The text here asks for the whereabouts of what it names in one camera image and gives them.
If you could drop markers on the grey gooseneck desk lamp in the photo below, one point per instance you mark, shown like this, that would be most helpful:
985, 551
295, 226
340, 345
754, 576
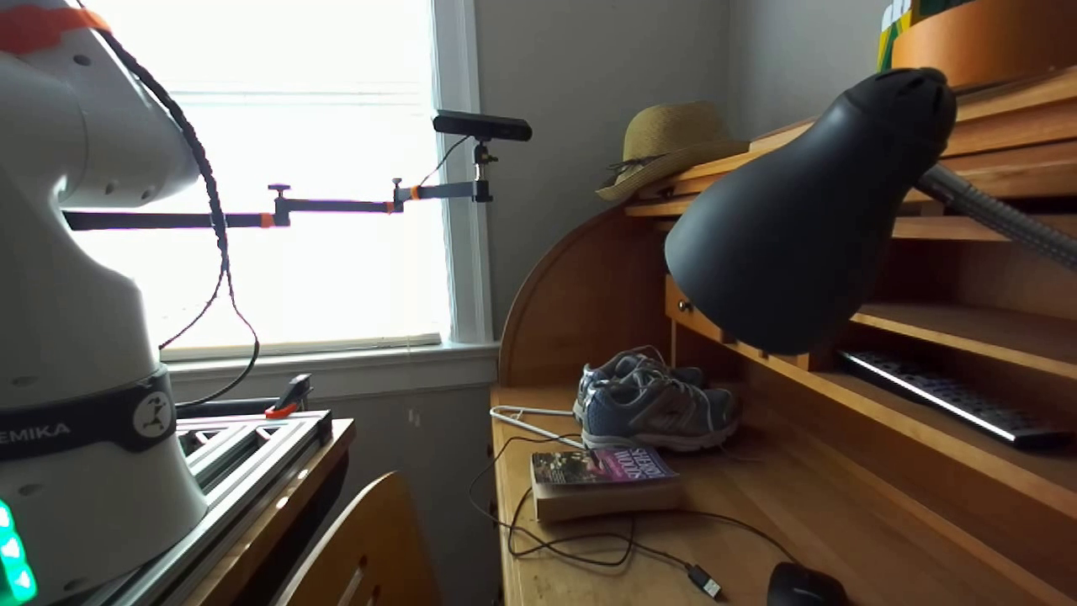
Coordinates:
794, 238

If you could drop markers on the white franka robot arm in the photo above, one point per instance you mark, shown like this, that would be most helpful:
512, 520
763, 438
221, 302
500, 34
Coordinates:
78, 337

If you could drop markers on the grey blue running shoe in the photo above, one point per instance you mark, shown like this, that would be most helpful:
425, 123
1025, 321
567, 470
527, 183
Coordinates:
657, 409
675, 366

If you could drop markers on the purple paperback book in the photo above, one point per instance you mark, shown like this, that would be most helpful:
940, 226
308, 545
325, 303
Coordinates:
608, 477

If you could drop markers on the straw hat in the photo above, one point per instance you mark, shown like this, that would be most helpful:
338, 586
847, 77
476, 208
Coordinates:
666, 147

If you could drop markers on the black red clamp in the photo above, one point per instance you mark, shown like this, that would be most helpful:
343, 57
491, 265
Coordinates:
295, 396

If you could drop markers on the wooden chair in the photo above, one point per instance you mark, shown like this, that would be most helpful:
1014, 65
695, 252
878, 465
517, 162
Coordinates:
372, 551

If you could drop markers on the black computer mouse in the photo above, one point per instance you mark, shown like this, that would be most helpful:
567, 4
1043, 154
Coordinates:
806, 586

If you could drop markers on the wooden roll-top desk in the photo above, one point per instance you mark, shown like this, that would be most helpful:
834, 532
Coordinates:
895, 505

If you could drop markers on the black keyboard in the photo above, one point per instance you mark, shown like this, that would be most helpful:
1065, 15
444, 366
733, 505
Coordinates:
952, 399

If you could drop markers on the round wooden box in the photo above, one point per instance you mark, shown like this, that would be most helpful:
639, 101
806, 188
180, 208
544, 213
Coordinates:
988, 40

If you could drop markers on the white window frame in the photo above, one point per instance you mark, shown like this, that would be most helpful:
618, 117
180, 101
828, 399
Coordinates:
464, 170

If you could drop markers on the black stereo camera bar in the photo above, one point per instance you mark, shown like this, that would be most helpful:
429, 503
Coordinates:
481, 126

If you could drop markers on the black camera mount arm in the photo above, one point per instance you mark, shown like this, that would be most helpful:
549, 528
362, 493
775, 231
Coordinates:
338, 208

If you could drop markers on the aluminium frame robot table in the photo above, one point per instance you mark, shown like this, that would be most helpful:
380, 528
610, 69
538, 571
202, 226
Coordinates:
239, 484

